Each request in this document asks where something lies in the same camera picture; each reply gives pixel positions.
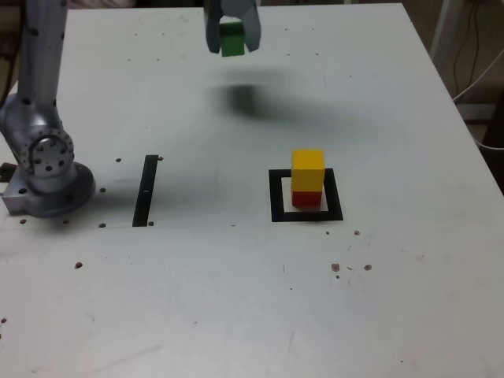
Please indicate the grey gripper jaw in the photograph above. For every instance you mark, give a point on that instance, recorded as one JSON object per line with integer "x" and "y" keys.
{"x": 212, "y": 31}
{"x": 252, "y": 31}

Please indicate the green cube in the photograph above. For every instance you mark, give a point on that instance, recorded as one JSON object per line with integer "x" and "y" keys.
{"x": 232, "y": 43}

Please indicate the yellow cube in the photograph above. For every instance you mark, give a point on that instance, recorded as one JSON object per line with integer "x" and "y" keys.
{"x": 308, "y": 173}

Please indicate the red cube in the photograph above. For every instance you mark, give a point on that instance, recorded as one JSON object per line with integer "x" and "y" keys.
{"x": 306, "y": 199}

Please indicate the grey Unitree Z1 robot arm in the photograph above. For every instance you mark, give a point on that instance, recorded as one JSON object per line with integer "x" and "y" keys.
{"x": 39, "y": 78}

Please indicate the black tape square outline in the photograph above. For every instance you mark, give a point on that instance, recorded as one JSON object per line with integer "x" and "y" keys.
{"x": 307, "y": 217}

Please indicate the black tape strip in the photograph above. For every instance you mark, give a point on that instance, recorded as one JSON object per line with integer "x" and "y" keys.
{"x": 141, "y": 208}

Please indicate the black chair wheel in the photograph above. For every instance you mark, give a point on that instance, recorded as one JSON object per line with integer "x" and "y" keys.
{"x": 10, "y": 43}

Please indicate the grey background shelf bar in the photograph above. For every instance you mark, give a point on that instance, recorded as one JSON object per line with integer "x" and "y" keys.
{"x": 474, "y": 113}

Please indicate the white metal frame leg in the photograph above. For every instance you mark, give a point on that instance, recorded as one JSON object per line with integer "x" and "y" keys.
{"x": 441, "y": 31}

